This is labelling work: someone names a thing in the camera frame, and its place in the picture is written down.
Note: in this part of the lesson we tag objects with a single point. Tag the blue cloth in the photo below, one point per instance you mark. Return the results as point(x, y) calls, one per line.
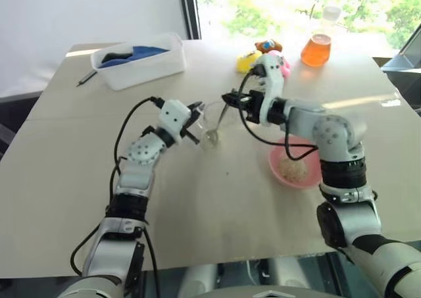
point(144, 53)

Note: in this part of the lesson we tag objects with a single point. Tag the pink toy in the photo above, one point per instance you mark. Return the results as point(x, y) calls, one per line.
point(287, 68)

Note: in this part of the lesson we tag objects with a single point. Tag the white plastic bin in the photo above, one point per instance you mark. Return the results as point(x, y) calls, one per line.
point(144, 71)

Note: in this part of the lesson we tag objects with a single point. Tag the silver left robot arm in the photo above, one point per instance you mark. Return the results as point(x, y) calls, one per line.
point(135, 176)

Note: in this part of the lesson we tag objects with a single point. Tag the pink bowl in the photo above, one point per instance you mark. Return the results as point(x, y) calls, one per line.
point(286, 184)

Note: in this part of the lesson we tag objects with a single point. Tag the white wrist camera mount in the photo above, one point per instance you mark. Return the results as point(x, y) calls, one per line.
point(273, 81)
point(173, 115)

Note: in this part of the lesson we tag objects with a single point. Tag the metal spoon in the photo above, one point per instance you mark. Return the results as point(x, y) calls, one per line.
point(219, 122)

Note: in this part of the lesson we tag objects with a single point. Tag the brown orange toy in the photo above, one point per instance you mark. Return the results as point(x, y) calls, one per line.
point(268, 45)

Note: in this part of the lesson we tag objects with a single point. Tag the clear glass mug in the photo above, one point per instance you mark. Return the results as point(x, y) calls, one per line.
point(212, 127)

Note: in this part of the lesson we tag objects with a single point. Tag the black window frame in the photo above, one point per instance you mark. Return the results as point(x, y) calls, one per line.
point(190, 8)

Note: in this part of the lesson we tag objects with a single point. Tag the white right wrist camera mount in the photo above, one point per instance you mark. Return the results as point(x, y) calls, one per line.
point(273, 81)

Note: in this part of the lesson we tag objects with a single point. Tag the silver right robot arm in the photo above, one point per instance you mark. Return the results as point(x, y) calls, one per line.
point(338, 137)

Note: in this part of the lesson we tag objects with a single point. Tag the yellow duck toy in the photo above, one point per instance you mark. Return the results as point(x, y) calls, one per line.
point(246, 62)

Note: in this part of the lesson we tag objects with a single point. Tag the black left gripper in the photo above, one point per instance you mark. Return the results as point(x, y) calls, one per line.
point(188, 122)

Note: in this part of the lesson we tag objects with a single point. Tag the dark pen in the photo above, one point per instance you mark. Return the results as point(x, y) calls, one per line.
point(86, 79)

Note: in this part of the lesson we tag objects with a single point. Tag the grey rounded robot torso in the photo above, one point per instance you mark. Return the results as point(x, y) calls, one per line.
point(263, 285)

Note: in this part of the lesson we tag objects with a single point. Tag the oatmeal heap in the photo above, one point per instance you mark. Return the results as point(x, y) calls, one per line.
point(292, 170)

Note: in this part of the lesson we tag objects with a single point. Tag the glass flask with orange liquid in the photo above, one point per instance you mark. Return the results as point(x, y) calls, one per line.
point(316, 53)

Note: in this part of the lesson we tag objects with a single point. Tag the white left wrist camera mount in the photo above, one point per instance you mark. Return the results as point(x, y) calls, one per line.
point(173, 115)

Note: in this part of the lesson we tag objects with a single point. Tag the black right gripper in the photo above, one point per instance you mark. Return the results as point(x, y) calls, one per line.
point(252, 105)

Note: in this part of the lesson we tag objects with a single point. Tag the black cloth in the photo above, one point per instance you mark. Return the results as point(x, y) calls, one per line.
point(113, 57)

